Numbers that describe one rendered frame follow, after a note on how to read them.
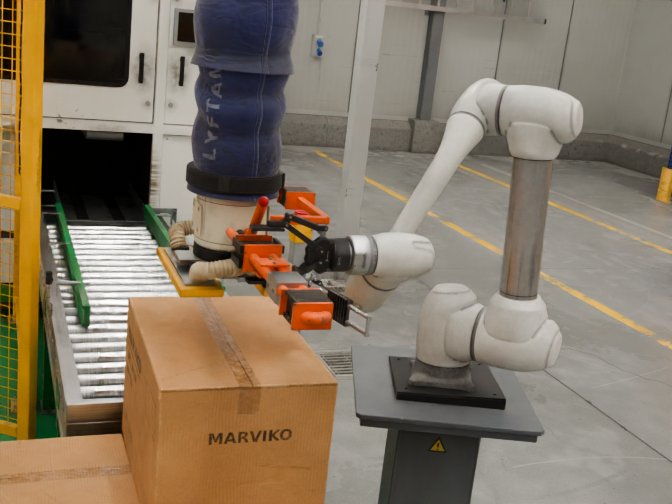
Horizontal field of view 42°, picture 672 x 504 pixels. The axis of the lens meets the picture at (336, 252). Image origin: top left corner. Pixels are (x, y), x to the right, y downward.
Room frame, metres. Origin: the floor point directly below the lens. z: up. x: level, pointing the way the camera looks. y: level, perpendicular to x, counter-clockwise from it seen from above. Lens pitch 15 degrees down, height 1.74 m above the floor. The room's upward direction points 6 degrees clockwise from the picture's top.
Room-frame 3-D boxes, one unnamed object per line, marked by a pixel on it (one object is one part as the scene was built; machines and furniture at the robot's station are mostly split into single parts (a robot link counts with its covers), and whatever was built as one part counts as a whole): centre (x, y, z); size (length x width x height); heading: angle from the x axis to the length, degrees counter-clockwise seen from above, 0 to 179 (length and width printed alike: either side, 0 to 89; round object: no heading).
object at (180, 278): (2.01, 0.35, 1.13); 0.34 x 0.10 x 0.05; 22
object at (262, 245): (1.82, 0.17, 1.23); 0.10 x 0.08 x 0.06; 112
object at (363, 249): (1.89, -0.05, 1.23); 0.09 x 0.06 x 0.09; 22
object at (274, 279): (1.62, 0.09, 1.22); 0.07 x 0.07 x 0.04; 22
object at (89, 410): (2.39, 0.38, 0.58); 0.70 x 0.03 x 0.06; 112
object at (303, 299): (1.49, 0.04, 1.23); 0.08 x 0.07 x 0.05; 22
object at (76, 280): (3.70, 1.21, 0.60); 1.60 x 0.10 x 0.09; 22
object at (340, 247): (1.86, 0.02, 1.23); 0.09 x 0.07 x 0.08; 112
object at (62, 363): (3.35, 1.13, 0.50); 2.31 x 0.05 x 0.19; 22
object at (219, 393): (2.05, 0.25, 0.74); 0.60 x 0.40 x 0.40; 21
